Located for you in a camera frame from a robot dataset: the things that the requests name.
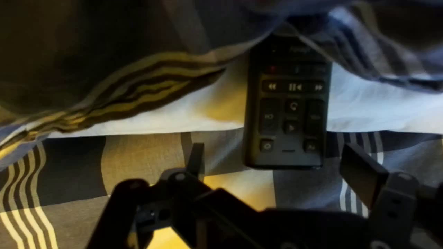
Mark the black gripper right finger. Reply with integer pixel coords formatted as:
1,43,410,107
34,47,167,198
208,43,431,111
337,141,443,249

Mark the black remote control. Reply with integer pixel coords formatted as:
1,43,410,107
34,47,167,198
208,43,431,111
242,32,334,170

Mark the large plaid pillow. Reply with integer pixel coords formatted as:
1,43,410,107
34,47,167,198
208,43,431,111
0,0,443,161

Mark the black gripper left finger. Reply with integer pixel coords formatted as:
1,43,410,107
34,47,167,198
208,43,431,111
85,141,260,249

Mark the plaid duvet cover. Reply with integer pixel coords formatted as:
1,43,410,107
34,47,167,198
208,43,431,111
0,129,443,249

